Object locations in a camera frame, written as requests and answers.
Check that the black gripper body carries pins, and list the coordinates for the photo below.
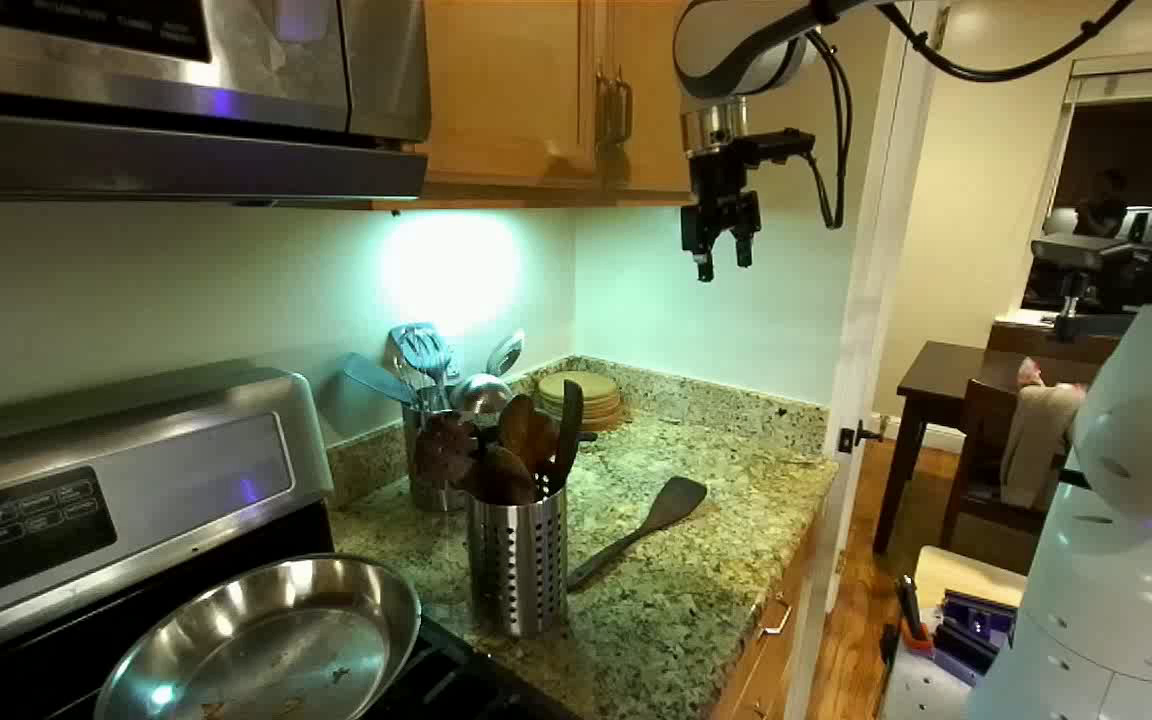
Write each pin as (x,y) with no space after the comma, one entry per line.
(723,184)

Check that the dark wooden spatula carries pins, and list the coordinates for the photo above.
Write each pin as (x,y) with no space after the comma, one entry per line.
(674,504)

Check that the perforated steel utensil holder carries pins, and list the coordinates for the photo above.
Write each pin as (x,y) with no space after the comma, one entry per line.
(518,564)

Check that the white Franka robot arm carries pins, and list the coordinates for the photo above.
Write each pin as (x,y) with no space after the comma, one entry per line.
(1136,532)

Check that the blue slotted spatula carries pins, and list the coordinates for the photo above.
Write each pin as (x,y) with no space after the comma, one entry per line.
(417,348)

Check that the brown wooden utensil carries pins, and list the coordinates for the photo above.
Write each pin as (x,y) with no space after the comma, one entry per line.
(447,450)

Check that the round wooden trivet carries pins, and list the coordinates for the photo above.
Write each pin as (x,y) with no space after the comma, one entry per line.
(599,401)

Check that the black door latch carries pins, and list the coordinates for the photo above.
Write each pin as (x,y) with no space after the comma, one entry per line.
(852,436)

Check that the steel spoon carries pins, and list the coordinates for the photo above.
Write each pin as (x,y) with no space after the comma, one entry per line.
(504,353)

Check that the dark wooden table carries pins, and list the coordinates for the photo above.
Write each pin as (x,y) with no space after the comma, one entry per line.
(939,381)

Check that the dark wooden spoon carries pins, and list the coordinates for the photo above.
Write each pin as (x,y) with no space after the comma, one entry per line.
(526,434)

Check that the steel ladle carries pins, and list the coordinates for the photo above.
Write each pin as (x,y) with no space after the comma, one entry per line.
(481,396)

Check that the dark wooden chair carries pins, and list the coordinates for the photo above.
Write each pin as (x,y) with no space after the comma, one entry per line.
(983,442)

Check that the dark background appliance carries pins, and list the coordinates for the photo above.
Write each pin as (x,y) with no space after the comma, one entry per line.
(1091,267)

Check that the beige cloth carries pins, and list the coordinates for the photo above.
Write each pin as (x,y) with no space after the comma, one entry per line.
(1040,434)

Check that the light blue turner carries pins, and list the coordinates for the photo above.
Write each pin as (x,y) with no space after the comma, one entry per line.
(369,376)

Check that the wooden base cabinet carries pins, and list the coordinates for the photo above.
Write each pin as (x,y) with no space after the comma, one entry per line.
(771,640)

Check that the red black tool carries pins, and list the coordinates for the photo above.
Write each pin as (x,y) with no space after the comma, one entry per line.
(912,623)

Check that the purple lit device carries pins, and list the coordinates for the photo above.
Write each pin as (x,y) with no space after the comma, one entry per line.
(977,624)

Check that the white robot cart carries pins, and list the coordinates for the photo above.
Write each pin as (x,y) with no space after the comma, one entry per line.
(962,684)

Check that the steel frying pan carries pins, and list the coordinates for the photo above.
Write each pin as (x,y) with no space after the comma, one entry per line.
(262,644)

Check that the stainless steel microwave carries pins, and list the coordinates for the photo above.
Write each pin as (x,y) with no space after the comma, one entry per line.
(137,93)

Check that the stainless steel stove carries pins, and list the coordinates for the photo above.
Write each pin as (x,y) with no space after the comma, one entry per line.
(98,504)

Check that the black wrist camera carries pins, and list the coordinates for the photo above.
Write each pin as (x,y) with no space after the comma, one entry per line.
(783,145)

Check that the wooden wall cabinet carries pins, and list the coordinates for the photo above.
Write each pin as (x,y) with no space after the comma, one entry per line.
(509,93)

